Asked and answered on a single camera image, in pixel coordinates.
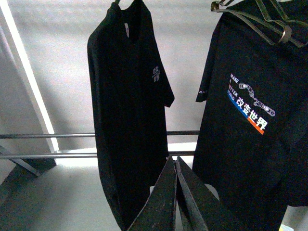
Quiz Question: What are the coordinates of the black t-shirt with small logo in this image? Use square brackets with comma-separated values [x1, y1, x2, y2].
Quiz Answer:
[87, 0, 175, 231]

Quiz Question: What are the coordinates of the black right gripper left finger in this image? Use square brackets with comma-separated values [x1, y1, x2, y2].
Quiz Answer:
[129, 156, 177, 231]

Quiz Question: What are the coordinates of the grey rack bar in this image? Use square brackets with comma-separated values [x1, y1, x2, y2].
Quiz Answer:
[0, 130, 199, 139]
[0, 151, 194, 159]

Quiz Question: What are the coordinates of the metal hanger on rack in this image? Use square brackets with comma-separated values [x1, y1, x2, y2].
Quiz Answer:
[210, 0, 308, 48]

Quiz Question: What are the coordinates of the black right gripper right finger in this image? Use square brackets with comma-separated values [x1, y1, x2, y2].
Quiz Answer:
[175, 157, 241, 231]

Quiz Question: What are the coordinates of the black printed t-shirt on rack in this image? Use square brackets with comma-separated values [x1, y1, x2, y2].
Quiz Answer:
[192, 12, 308, 231]

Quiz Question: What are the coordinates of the upper grey lower rack bar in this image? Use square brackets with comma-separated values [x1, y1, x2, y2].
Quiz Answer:
[0, 130, 199, 139]

